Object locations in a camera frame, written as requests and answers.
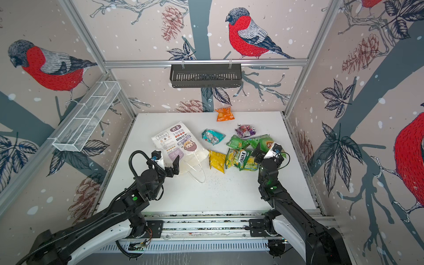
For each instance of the white printed paper bag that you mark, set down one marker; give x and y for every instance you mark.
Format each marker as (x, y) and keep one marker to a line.
(178, 141)

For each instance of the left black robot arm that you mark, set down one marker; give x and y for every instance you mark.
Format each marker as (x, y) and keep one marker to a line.
(120, 219)

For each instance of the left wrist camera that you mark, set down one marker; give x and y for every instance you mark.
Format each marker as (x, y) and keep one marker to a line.
(158, 158)

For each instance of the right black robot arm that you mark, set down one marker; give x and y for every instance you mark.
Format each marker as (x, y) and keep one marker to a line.
(314, 242)

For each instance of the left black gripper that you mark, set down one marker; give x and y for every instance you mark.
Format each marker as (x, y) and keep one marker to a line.
(169, 172)

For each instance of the black hanging wire basket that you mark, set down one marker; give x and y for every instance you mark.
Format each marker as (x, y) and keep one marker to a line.
(206, 76)

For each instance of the white mesh wall basket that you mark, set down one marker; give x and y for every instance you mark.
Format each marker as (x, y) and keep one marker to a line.
(90, 112)

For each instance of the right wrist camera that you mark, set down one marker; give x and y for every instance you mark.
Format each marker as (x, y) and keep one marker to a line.
(275, 151)

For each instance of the aluminium mounting rail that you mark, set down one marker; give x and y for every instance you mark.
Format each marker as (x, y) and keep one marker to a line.
(198, 226)

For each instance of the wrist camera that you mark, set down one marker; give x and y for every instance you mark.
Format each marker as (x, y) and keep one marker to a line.
(158, 158)
(275, 151)

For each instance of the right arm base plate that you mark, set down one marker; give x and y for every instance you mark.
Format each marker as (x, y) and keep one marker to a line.
(261, 228)

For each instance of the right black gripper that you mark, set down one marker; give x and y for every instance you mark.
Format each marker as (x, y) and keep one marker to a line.
(260, 158)

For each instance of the yellow snack packet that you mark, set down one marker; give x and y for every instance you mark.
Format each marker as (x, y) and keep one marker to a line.
(217, 161)

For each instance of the green Fox's candy packet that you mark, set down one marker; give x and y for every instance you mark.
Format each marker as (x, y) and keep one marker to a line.
(241, 159)

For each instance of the green chips bag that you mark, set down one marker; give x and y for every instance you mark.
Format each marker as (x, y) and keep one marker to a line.
(263, 141)

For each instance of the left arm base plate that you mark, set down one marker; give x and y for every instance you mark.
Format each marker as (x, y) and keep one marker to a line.
(148, 229)

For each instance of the purple candy packet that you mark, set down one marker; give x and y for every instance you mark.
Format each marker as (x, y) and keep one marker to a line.
(245, 131)

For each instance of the green white snack packet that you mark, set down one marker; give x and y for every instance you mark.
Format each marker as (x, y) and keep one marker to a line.
(212, 137)

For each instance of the orange snack packet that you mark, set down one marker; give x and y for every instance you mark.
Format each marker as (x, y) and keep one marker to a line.
(224, 114)

